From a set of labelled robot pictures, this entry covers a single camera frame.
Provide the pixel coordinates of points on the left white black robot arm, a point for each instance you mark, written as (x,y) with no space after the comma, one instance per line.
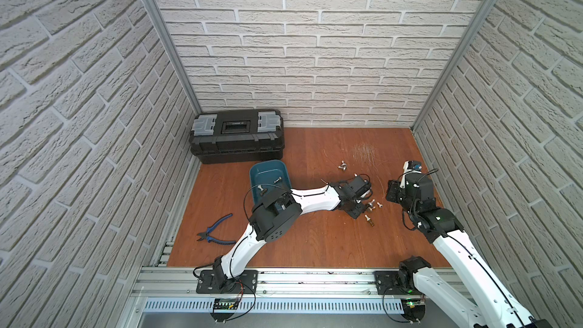
(276,212)

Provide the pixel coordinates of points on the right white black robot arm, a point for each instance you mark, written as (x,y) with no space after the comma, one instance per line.
(490,303)

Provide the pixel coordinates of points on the left controller board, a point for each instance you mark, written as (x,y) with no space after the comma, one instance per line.
(224,309)

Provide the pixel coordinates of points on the right controller board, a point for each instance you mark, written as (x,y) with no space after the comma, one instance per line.
(413,310)

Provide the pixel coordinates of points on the controller board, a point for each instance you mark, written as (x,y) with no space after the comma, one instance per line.
(224,309)
(413,310)

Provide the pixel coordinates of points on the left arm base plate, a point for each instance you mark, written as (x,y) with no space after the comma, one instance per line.
(210,282)

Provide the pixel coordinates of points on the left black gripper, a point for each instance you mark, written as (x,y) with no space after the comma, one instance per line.
(358,198)

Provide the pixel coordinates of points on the aluminium frame rail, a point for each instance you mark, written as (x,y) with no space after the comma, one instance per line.
(268,282)

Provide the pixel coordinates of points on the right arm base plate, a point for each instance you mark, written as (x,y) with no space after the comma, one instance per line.
(392,282)

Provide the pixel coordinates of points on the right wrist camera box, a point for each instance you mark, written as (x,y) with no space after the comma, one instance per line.
(410,167)

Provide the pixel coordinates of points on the black plastic toolbox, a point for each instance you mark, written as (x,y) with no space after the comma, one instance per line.
(240,135)

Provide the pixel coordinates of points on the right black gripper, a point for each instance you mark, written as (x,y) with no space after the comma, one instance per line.
(393,188)

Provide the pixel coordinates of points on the teal plastic storage bin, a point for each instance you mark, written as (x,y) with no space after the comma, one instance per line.
(265,173)

